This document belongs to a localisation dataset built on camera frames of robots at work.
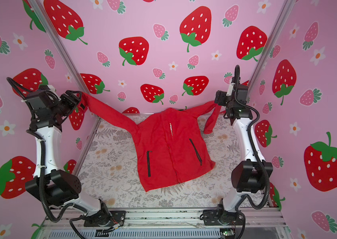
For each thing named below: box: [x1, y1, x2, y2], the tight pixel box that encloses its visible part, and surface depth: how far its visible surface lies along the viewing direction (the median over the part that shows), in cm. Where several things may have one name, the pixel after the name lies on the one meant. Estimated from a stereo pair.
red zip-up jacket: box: [76, 91, 221, 192], surface depth 99 cm
